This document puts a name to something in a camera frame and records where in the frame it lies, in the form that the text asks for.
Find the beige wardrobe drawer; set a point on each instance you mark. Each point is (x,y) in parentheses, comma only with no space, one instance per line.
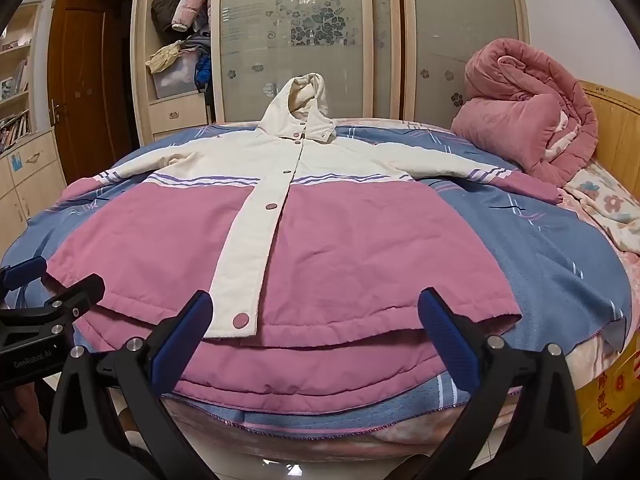
(177,114)

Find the brown wooden door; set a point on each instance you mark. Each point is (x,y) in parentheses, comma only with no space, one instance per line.
(90,90)

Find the pink and white hooded jacket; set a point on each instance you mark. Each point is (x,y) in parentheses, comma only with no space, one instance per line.
(360,245)

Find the beige low cabinet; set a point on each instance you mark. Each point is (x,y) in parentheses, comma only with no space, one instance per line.
(30,170)

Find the clear plastic storage box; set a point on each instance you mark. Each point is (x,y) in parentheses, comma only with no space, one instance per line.
(175,82)

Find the frosted floral glass wardrobe door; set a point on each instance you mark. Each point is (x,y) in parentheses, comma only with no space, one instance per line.
(290,75)

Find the beige bookshelf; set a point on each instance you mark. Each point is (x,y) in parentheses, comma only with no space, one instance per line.
(17,75)

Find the grey crumpled clothing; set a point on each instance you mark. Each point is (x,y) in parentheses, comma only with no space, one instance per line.
(197,42)

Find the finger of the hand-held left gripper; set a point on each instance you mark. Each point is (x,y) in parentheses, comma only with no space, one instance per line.
(80,292)
(25,270)

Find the dark brown hanging jacket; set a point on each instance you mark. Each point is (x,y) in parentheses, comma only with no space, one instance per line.
(164,2)

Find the pink rolled quilt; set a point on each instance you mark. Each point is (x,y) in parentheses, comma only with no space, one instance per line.
(520,110)

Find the pink floral bed sheet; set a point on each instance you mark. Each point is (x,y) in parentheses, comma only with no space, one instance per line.
(605,205)

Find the beige wardrobe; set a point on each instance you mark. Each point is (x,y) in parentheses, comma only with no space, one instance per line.
(142,35)

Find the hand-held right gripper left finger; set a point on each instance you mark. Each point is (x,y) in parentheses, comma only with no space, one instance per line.
(187,327)

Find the blue striped bed blanket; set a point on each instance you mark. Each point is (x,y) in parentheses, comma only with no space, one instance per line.
(550,260)

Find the blue puffer clothing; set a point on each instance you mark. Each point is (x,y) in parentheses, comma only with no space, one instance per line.
(203,72)

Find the wooden headboard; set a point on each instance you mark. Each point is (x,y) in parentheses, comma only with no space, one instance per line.
(620,130)

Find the yellow cardboard box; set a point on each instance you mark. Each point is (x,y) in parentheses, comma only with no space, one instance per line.
(615,390)

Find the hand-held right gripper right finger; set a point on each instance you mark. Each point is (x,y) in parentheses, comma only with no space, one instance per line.
(445,330)

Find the beige crumpled cloth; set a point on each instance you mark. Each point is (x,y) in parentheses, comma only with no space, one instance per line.
(162,59)

